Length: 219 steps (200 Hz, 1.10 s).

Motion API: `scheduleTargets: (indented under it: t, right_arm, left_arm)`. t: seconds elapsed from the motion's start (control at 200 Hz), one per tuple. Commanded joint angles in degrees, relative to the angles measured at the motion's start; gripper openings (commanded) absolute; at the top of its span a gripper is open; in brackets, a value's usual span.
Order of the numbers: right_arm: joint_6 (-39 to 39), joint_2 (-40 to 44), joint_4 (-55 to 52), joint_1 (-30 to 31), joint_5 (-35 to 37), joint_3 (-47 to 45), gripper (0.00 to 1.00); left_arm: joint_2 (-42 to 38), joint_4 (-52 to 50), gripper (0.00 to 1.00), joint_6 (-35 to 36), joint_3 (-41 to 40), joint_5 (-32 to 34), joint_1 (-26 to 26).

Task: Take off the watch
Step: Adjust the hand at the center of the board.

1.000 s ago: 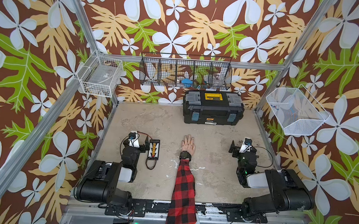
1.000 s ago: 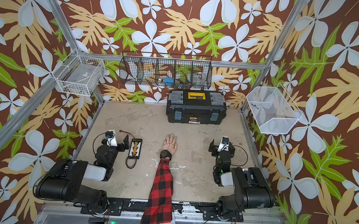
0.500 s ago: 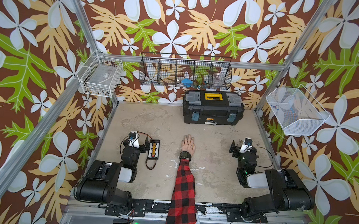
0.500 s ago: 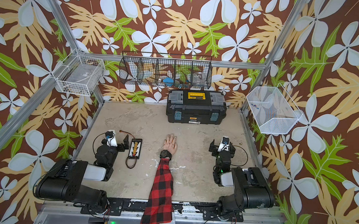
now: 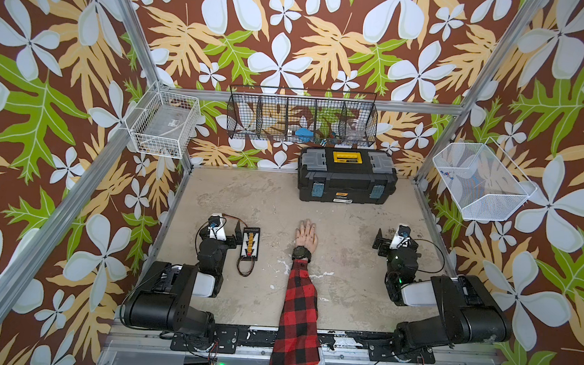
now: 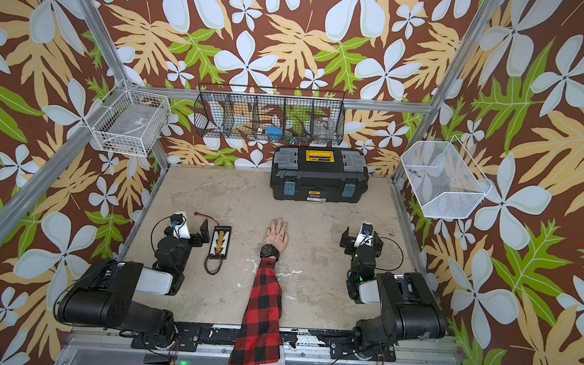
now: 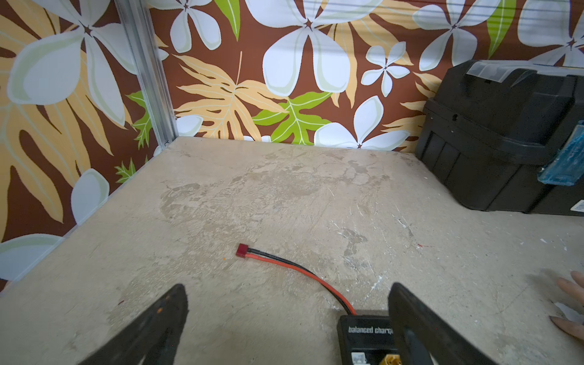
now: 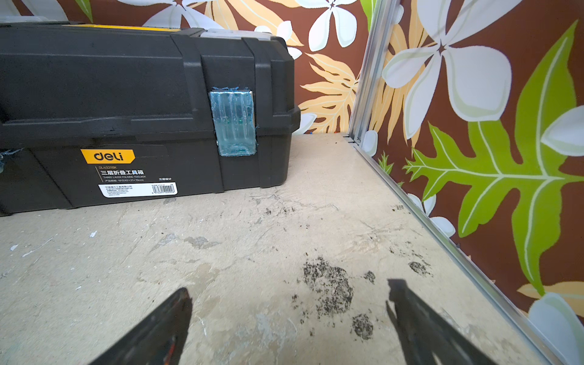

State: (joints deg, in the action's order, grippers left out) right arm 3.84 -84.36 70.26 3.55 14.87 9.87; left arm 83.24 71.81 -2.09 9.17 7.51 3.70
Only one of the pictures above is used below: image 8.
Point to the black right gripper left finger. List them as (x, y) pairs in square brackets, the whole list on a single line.
[(159, 338)]

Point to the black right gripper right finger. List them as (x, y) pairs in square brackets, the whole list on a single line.
[(425, 337)]

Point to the black deli toolbox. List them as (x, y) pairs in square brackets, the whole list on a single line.
[(98, 115)]

